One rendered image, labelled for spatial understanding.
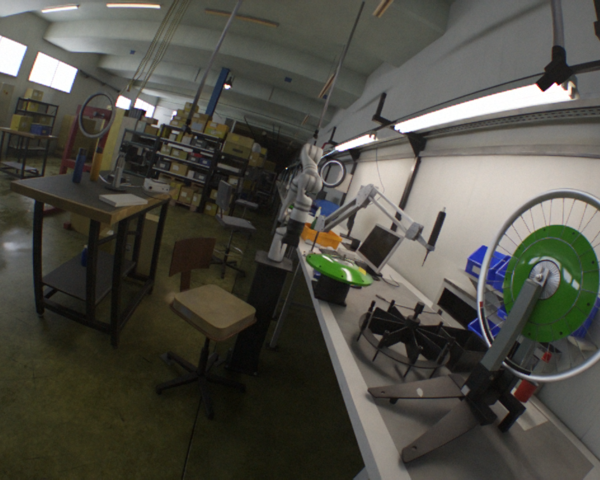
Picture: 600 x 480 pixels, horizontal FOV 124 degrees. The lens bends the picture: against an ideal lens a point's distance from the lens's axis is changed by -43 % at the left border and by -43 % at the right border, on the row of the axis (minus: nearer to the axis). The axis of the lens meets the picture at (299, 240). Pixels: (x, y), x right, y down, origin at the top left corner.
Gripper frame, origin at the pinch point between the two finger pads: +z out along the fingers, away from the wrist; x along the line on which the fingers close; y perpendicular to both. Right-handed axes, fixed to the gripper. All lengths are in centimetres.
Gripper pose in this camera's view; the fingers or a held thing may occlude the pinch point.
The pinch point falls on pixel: (285, 255)
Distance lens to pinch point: 127.9
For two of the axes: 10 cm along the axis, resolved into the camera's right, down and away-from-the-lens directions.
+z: -3.2, 9.3, 2.0
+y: 0.9, 2.4, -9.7
